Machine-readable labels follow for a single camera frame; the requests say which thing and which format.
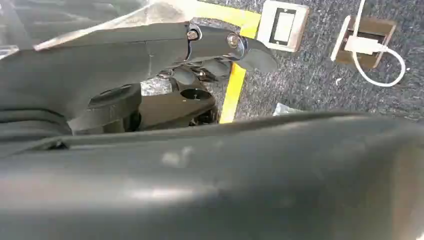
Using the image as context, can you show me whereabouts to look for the yellow floor tape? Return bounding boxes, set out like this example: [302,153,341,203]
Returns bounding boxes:
[190,0,263,124]

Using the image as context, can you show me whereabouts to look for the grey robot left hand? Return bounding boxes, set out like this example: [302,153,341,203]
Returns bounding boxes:
[0,21,424,240]

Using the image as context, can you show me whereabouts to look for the white cable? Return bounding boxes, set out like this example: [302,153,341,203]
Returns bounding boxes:
[351,0,407,88]

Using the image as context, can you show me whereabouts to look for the pale paper scrap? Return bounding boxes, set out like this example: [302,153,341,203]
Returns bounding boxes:
[272,102,301,117]

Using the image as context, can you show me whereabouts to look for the white plug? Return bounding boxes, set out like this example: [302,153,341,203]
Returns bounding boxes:
[344,35,388,56]

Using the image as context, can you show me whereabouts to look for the open brass floor socket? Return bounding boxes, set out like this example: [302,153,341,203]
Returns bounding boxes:
[330,14,397,70]

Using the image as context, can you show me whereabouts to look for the robot left arm ribbed sleeve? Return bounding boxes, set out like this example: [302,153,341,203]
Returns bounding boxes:
[0,108,73,148]

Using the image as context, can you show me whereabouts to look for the white floor socket plate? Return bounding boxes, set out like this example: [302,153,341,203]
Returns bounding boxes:
[256,0,311,53]

